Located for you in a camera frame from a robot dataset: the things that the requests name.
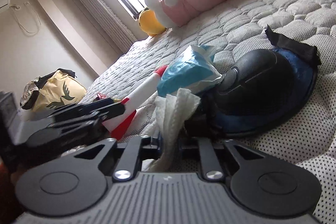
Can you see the white curtain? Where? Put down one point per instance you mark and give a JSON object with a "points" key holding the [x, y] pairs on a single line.
{"points": [[99, 6]]}

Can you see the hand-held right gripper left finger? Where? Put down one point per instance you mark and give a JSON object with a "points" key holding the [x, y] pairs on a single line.
{"points": [[158, 145]]}

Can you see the white paper towel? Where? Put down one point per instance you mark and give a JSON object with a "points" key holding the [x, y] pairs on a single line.
{"points": [[174, 114]]}

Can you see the white air conditioner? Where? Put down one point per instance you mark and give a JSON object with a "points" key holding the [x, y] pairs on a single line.
{"points": [[4, 1]]}

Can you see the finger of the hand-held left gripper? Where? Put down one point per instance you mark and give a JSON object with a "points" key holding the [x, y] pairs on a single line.
{"points": [[92, 108], [73, 129]]}

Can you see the yellow plush toy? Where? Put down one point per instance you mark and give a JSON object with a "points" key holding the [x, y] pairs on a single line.
{"points": [[149, 23]]}

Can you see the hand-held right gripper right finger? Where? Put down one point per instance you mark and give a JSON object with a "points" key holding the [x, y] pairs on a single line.
{"points": [[187, 145]]}

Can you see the camouflage cloth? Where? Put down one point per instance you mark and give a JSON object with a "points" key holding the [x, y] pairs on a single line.
{"points": [[30, 93]]}

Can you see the red and white toy rocket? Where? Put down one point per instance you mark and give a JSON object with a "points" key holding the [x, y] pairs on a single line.
{"points": [[141, 93]]}

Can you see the beige bird print tote bag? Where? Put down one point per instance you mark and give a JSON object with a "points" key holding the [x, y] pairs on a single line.
{"points": [[63, 90]]}

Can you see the blue and white tissue pack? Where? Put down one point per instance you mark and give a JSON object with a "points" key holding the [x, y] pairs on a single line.
{"points": [[186, 72]]}

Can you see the white quilted mattress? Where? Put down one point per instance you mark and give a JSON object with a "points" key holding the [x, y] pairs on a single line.
{"points": [[249, 17]]}

